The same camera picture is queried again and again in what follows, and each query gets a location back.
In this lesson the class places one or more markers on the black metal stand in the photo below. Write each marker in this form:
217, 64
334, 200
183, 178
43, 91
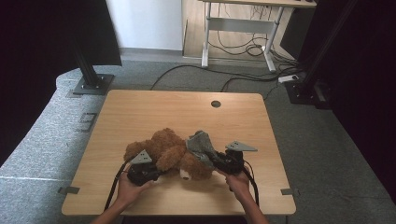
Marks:
299, 91

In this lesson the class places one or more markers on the person's right hand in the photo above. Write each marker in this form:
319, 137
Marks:
241, 186

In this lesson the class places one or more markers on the person's left hand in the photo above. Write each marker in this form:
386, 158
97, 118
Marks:
130, 193

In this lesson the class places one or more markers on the black round table grommet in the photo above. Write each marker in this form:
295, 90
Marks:
215, 104

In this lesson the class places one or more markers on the brown teddy bear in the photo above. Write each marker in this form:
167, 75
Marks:
168, 149

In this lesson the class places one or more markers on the white metal frame desk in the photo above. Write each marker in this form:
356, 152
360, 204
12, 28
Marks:
239, 25

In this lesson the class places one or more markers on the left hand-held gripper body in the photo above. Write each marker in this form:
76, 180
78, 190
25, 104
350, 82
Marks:
143, 174

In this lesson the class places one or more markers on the grey knitted cloth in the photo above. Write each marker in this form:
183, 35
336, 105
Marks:
200, 144

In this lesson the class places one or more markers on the grey floor socket plate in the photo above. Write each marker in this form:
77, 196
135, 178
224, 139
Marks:
87, 122

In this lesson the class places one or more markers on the black stand base left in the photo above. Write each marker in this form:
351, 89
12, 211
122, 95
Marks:
93, 84

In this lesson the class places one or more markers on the black curtain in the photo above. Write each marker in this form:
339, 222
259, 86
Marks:
31, 46
373, 93

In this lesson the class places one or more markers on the grey tape strip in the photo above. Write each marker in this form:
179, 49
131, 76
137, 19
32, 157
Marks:
288, 192
69, 190

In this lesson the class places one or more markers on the white power strip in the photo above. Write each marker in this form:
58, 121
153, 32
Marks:
288, 78

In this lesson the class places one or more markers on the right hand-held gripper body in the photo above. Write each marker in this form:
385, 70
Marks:
232, 163

